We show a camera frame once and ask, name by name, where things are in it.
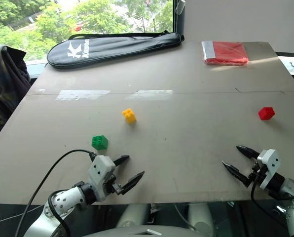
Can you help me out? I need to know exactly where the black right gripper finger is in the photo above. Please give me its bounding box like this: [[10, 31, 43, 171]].
[[236, 145, 260, 160], [221, 161, 254, 188]]

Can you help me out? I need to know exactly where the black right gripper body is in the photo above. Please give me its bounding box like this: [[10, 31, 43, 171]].
[[248, 157, 263, 183]]

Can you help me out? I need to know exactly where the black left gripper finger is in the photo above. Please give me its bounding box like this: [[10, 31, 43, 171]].
[[112, 155, 130, 166], [119, 170, 146, 195]]

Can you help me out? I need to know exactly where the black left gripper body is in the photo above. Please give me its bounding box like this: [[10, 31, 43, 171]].
[[104, 174, 123, 196]]

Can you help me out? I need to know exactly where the green toy brick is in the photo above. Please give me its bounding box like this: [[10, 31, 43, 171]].
[[91, 135, 109, 151]]

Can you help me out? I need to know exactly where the red toy brick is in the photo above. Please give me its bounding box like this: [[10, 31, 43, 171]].
[[257, 106, 276, 121]]

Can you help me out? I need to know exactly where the yellow toy brick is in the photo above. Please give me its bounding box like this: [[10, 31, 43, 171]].
[[122, 108, 137, 124]]

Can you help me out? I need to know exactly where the silver robot torso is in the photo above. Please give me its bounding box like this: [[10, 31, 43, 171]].
[[87, 202, 214, 237]]

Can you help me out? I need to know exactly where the red folded plastic package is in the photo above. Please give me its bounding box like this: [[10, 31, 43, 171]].
[[201, 40, 250, 67]]

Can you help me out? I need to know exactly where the black racket bag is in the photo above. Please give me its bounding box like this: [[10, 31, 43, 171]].
[[44, 30, 185, 70]]

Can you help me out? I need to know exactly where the dark plaid jacket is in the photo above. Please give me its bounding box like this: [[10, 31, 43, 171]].
[[0, 43, 32, 148]]

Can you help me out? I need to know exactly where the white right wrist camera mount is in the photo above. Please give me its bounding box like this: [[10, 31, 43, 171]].
[[256, 149, 280, 190]]

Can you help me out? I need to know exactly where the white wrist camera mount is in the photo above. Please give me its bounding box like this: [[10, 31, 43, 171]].
[[88, 155, 116, 202], [256, 149, 280, 190]]

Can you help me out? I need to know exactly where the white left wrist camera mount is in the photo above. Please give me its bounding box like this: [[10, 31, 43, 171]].
[[88, 155, 116, 202]]

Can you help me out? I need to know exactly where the dark window frame post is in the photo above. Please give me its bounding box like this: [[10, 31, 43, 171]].
[[172, 0, 185, 42]]

